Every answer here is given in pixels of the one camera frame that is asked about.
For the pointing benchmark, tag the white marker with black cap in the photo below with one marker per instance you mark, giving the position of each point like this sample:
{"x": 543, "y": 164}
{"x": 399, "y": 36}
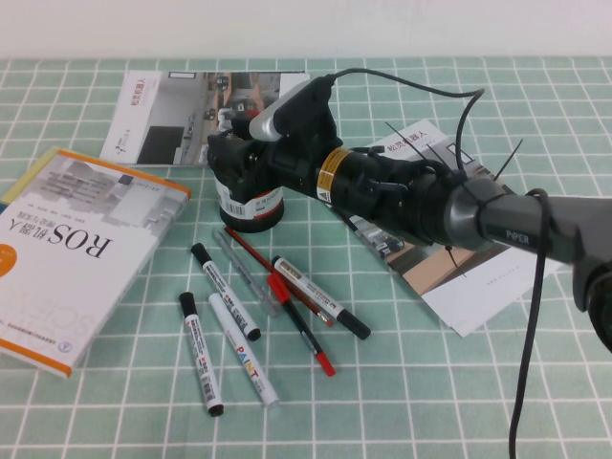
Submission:
{"x": 225, "y": 291}
{"x": 200, "y": 354}

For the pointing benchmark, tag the black pen with red cap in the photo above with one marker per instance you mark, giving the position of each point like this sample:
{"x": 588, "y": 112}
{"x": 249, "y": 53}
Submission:
{"x": 299, "y": 320}

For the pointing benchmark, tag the black mesh pen holder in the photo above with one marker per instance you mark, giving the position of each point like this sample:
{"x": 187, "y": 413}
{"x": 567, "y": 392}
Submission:
{"x": 253, "y": 215}

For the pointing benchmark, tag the green checkered tablecloth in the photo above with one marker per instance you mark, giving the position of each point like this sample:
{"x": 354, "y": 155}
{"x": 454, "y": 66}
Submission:
{"x": 382, "y": 406}

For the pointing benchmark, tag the yellow blue book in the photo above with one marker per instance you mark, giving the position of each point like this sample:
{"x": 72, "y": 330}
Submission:
{"x": 24, "y": 184}

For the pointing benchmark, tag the black zip tie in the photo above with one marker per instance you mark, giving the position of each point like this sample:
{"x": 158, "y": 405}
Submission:
{"x": 406, "y": 142}
{"x": 456, "y": 260}
{"x": 511, "y": 158}

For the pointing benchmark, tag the red pencil with eraser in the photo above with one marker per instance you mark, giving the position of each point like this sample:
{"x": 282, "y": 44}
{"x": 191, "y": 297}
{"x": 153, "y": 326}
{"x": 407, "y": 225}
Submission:
{"x": 251, "y": 252}

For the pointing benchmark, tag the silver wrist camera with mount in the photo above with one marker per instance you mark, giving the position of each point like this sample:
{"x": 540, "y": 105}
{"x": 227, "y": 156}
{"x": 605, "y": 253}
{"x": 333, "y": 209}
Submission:
{"x": 265, "y": 126}

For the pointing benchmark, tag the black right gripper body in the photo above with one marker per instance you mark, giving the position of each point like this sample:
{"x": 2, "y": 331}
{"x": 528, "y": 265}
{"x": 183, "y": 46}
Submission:
{"x": 301, "y": 167}

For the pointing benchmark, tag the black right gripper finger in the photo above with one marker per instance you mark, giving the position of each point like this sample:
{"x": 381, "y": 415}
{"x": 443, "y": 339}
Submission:
{"x": 227, "y": 148}
{"x": 244, "y": 184}

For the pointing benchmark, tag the robot photo brochure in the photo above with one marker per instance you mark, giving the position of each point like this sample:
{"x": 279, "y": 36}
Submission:
{"x": 478, "y": 296}
{"x": 158, "y": 110}
{"x": 459, "y": 333}

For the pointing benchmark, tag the white paint marker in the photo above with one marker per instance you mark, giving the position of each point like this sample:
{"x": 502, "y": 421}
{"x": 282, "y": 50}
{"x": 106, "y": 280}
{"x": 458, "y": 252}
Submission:
{"x": 241, "y": 349}

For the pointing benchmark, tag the white orange ROS book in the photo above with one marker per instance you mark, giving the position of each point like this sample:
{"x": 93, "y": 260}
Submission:
{"x": 72, "y": 248}

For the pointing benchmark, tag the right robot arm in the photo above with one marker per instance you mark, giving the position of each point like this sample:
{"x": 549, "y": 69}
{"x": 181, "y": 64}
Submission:
{"x": 507, "y": 225}

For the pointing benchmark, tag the white marker with gold label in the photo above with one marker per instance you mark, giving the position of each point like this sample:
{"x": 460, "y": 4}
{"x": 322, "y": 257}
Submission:
{"x": 315, "y": 294}

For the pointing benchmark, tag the grey pen with clear cap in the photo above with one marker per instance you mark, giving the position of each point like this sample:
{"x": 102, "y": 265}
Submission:
{"x": 244, "y": 272}

